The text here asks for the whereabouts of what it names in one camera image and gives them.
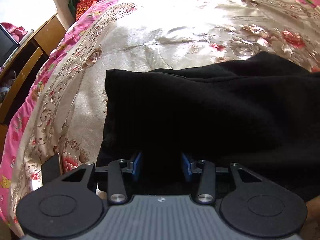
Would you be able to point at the wooden desk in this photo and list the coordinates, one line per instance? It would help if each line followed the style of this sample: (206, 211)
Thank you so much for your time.
(26, 62)

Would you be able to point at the black pants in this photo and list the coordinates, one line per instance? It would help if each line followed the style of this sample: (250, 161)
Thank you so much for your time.
(262, 112)

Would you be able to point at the pink cloth on desk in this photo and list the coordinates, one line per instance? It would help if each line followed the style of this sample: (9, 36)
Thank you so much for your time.
(16, 32)

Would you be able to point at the black monitor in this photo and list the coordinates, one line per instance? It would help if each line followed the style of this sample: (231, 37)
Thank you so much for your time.
(7, 45)

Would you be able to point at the red gift bag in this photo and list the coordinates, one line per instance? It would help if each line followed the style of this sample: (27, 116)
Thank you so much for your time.
(83, 6)

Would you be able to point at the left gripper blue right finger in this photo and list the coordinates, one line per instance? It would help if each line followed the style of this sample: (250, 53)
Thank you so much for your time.
(189, 167)

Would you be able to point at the floral satin bedspread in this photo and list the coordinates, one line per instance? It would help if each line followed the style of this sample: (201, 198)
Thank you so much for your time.
(65, 109)

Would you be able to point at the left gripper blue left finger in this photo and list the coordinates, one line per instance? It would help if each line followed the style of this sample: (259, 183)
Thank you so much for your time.
(134, 166)

